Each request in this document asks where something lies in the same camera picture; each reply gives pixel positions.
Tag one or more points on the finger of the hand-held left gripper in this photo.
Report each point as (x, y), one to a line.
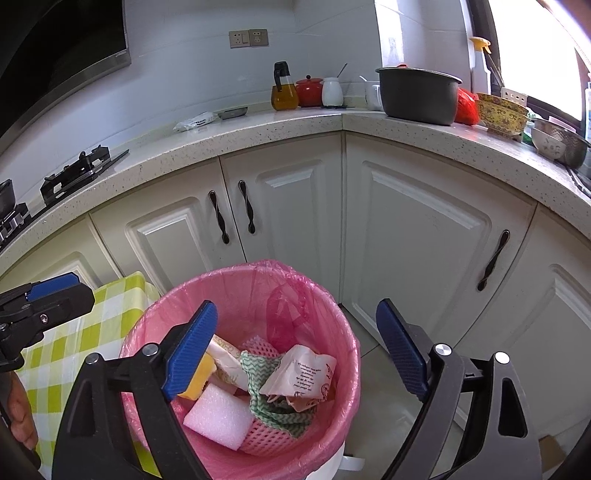
(60, 309)
(51, 286)

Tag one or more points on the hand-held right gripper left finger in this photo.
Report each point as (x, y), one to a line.
(189, 350)

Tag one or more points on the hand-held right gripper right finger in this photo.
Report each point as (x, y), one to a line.
(399, 350)

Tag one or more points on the yellow sponge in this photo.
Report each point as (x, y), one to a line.
(203, 376)

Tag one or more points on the cream paper packet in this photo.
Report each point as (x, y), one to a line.
(228, 362)

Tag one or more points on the white foam block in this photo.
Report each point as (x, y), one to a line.
(217, 417)

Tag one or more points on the green zigzag cloth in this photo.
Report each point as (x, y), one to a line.
(258, 374)

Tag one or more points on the trash can with pink bag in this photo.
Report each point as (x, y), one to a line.
(332, 406)

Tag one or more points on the printed paper wrapper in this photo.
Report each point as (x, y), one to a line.
(304, 374)

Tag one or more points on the person's left hand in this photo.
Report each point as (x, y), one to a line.
(23, 415)

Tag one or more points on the white cabinet door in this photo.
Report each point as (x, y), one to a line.
(554, 323)
(415, 230)
(161, 230)
(295, 207)
(55, 263)

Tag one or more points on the green chequered tablecloth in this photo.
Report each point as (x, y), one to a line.
(115, 304)

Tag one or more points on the black cooking pot with lid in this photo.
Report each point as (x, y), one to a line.
(4, 191)

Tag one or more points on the black gas stove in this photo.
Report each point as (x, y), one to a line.
(78, 168)

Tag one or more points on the brown cardboard piece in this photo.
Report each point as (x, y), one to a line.
(551, 452)

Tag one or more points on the white plastic packet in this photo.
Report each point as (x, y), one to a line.
(196, 122)

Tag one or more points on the black range hood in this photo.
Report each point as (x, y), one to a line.
(55, 46)

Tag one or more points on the small grey dish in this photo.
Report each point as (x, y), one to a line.
(232, 112)

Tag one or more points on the grey metal pot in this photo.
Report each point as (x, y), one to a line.
(415, 99)

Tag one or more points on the yellow patterned bowl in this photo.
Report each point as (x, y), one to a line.
(501, 117)

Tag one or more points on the white mug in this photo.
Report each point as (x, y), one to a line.
(373, 97)

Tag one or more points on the steel bowl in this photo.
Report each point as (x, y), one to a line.
(558, 145)

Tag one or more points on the white jar with spoon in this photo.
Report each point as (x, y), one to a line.
(331, 92)

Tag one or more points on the oil bottle with black lid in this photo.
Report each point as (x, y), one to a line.
(284, 97)

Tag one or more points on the red ceramic jar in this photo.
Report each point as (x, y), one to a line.
(309, 92)

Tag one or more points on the white perforated holder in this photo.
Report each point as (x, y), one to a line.
(513, 95)

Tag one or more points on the spray bottle with yellow nozzle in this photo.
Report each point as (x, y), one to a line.
(480, 69)

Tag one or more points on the dark window frame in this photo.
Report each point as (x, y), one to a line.
(491, 27)

